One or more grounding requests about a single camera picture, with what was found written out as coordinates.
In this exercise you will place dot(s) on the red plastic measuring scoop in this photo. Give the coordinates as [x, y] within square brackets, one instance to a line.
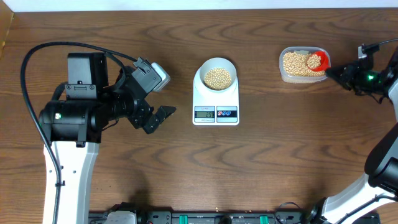
[318, 61]

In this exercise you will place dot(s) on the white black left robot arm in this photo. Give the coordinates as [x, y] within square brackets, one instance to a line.
[74, 119]

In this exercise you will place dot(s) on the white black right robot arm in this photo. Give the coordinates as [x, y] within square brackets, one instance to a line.
[378, 185]

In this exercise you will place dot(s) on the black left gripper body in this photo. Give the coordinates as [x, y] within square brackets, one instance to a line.
[140, 109]

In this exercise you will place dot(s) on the grey round bowl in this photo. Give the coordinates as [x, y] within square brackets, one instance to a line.
[218, 74]

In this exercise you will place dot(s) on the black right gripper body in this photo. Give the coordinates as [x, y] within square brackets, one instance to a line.
[359, 76]

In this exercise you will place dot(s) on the clear plastic container of soybeans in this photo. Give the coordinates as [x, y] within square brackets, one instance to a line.
[293, 67]

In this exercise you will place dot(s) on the white digital kitchen scale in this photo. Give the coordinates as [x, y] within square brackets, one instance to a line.
[215, 107]

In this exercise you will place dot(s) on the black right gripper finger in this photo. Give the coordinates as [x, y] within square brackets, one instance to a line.
[340, 80]
[340, 69]

